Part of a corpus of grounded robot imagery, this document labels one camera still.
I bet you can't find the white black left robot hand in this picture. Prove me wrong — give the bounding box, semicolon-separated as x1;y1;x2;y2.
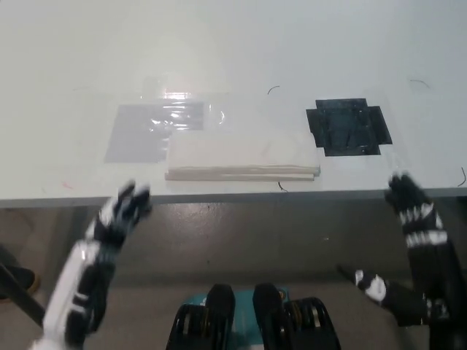
84;179;154;255

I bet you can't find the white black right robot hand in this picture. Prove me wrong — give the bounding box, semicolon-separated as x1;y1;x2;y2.
384;170;449;253

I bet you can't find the white napkin stack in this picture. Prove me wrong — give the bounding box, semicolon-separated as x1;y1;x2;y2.
163;131;322;182

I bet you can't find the clear plastic bag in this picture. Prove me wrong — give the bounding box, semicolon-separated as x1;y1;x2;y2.
104;102;205;164

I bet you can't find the black tape patch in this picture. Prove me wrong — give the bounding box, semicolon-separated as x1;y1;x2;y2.
305;97;394;158

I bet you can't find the dark shoe tan sole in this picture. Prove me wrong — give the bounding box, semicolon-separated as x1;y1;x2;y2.
0;244;42;300

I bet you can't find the black slanted table leg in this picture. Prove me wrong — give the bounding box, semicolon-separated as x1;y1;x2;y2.
0;262;47;329

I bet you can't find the clear plastic film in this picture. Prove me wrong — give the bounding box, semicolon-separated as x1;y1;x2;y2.
140;74;227;132

